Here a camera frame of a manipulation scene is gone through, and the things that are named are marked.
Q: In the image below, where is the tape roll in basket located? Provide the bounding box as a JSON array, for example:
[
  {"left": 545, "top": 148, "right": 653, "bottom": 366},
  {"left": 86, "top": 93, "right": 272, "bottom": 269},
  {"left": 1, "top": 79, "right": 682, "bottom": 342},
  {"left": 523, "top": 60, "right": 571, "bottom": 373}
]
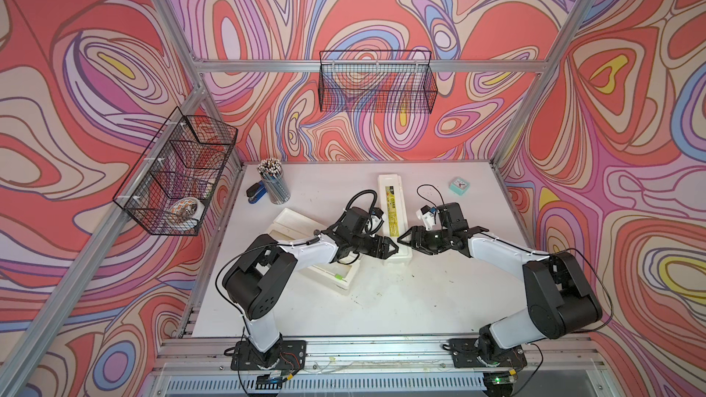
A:
[{"left": 167, "top": 197, "right": 203, "bottom": 231}]

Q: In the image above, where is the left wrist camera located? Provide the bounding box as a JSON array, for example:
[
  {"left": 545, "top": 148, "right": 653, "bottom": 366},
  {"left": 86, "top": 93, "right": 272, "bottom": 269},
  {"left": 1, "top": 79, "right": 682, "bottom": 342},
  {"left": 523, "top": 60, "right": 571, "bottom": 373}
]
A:
[{"left": 340, "top": 207, "right": 373, "bottom": 235}]

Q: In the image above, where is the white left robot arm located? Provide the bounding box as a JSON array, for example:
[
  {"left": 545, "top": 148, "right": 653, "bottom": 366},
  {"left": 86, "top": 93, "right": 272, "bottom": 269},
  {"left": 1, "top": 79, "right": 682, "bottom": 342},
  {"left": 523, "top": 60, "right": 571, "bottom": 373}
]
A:
[{"left": 218, "top": 207, "right": 399, "bottom": 355}]

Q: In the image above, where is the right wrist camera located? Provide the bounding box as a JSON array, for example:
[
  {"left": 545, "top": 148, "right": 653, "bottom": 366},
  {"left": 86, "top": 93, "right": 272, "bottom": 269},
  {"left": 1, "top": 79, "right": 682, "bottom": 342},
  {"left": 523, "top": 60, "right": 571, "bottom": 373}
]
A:
[{"left": 417, "top": 205, "right": 438, "bottom": 231}]

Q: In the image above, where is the aluminium front rail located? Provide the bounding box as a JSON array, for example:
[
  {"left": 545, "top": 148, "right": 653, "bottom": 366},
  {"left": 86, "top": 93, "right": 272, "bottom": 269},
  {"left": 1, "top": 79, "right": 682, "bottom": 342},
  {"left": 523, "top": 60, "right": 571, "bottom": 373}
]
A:
[{"left": 142, "top": 335, "right": 622, "bottom": 396}]

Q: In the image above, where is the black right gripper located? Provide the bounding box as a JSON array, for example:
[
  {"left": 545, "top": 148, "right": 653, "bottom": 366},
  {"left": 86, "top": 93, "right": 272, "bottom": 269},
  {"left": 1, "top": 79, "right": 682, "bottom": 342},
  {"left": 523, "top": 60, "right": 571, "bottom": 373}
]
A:
[{"left": 397, "top": 226, "right": 452, "bottom": 255}]

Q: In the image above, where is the black wire basket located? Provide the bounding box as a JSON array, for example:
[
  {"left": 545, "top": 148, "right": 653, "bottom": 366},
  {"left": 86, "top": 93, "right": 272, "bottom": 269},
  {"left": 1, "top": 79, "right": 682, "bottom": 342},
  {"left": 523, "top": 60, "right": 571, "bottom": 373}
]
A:
[
  {"left": 113, "top": 108, "right": 238, "bottom": 236},
  {"left": 318, "top": 48, "right": 439, "bottom": 114}
]

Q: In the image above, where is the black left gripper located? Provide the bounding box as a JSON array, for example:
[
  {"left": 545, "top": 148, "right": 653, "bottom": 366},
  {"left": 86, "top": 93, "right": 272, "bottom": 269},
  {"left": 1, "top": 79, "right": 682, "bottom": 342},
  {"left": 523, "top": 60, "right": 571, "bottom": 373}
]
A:
[{"left": 348, "top": 232, "right": 401, "bottom": 261}]

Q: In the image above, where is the cup of pencils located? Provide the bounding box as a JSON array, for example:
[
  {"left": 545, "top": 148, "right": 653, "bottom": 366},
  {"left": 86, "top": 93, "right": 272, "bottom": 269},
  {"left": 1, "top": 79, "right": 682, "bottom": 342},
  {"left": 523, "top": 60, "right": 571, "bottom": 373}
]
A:
[{"left": 257, "top": 158, "right": 290, "bottom": 205}]

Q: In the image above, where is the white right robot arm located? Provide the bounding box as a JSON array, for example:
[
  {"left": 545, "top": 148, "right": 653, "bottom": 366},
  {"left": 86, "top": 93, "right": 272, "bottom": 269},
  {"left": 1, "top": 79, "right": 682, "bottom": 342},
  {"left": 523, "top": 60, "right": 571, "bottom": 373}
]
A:
[{"left": 397, "top": 202, "right": 603, "bottom": 367}]

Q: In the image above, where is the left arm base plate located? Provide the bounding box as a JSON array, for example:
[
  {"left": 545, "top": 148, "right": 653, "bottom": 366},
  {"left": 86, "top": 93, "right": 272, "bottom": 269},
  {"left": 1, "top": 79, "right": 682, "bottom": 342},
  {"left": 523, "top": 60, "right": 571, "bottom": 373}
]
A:
[{"left": 224, "top": 339, "right": 307, "bottom": 372}]

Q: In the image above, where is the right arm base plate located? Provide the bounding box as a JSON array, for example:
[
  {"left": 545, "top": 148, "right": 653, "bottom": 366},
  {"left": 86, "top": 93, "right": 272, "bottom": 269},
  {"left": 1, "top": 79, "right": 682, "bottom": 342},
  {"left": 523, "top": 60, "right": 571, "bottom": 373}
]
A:
[{"left": 441, "top": 336, "right": 527, "bottom": 371}]

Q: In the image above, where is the black wire basket back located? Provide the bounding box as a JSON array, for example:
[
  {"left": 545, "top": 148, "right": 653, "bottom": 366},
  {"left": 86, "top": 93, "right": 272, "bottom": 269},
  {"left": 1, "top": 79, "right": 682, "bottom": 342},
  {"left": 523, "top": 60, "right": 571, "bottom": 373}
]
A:
[{"left": 318, "top": 48, "right": 439, "bottom": 114}]

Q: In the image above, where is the cream plastic wrap dispenser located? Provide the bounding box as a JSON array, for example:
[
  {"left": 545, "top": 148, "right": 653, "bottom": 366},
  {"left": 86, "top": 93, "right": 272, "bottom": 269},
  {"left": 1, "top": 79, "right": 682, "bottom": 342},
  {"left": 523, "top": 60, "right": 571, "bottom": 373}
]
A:
[{"left": 266, "top": 208, "right": 360, "bottom": 295}]

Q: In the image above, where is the black wire basket left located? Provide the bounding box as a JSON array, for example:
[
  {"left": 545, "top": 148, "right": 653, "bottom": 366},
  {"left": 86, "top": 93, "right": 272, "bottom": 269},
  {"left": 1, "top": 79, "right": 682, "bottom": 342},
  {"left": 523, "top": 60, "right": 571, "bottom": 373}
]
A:
[{"left": 113, "top": 108, "right": 238, "bottom": 236}]

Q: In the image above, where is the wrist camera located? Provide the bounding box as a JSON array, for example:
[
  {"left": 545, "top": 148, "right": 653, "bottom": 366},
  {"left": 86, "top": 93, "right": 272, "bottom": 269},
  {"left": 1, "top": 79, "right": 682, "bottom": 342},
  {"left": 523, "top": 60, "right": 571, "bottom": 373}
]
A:
[
  {"left": 417, "top": 205, "right": 438, "bottom": 231},
  {"left": 340, "top": 207, "right": 373, "bottom": 235}
]

